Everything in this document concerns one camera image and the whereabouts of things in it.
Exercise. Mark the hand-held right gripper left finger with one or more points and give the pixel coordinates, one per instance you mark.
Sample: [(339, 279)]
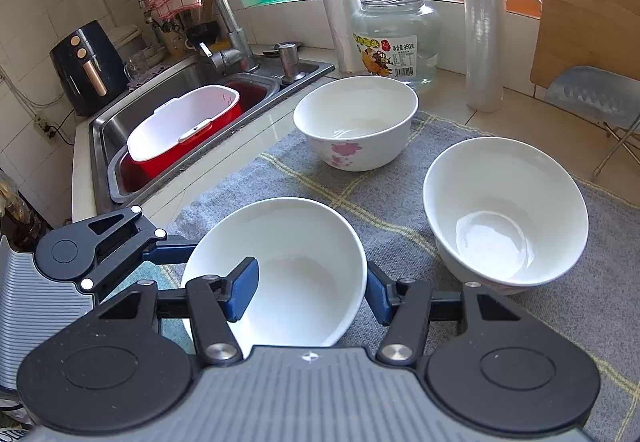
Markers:
[(242, 289)]

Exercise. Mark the metal soap dispenser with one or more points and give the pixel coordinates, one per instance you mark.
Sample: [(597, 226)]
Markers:
[(288, 60)]

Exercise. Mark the metal kitchen faucet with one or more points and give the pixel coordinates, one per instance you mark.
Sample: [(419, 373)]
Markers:
[(220, 7)]

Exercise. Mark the dark red wash basin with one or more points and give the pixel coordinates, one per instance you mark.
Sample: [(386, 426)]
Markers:
[(252, 95)]

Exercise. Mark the white pink-flower bowl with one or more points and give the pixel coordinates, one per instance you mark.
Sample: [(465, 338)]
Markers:
[(300, 242), (350, 107), (500, 202)]

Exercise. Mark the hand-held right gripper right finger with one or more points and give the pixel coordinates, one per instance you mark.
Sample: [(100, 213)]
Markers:
[(378, 296)]

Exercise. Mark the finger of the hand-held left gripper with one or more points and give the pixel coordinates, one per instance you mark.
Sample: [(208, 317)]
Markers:
[(172, 252)]

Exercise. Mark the clear plastic wrap roll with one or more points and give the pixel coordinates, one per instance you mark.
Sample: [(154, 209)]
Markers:
[(482, 22)]

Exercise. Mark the wall power outlet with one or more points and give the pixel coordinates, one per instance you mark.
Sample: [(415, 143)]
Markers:
[(45, 127)]

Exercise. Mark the grey and teal checked tablecloth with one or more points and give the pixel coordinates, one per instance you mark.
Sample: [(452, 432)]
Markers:
[(400, 192)]

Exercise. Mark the red and white drain basket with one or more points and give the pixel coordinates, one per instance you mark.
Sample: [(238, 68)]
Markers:
[(185, 122)]

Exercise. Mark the black air fryer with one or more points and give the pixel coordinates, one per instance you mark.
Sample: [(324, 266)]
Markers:
[(85, 62)]

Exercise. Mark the stainless steel sink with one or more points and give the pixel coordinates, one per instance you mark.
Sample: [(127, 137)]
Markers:
[(150, 90)]

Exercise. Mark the clear glass jar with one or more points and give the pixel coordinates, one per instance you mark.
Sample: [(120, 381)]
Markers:
[(395, 22)]

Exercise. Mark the clear glass cup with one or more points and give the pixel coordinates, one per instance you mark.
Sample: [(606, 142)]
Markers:
[(136, 68)]

